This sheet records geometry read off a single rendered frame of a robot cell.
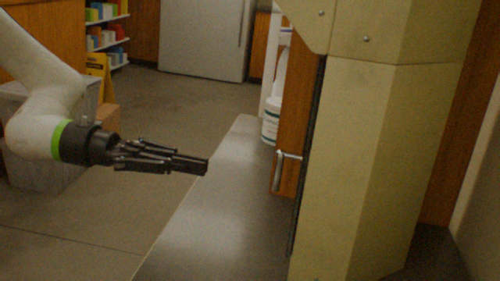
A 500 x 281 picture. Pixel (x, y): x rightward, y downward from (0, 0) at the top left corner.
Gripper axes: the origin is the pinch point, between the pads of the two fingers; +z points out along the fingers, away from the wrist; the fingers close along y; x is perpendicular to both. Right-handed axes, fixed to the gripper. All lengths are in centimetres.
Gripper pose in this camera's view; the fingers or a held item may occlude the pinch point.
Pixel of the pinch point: (190, 164)
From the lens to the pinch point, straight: 92.5
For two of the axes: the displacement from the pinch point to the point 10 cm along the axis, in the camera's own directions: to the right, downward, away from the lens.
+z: 9.8, 1.8, -1.3
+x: -1.1, 9.1, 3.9
